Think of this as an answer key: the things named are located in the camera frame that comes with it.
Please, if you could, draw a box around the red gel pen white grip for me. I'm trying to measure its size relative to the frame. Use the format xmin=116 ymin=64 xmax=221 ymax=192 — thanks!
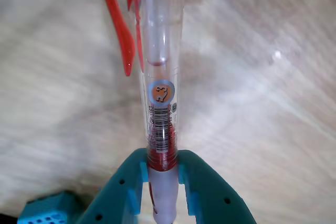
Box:
xmin=97 ymin=0 xmax=186 ymax=224

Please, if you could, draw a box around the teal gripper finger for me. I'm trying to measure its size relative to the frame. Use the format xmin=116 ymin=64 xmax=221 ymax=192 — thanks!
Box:
xmin=78 ymin=148 xmax=151 ymax=224
xmin=178 ymin=150 xmax=257 ymax=224

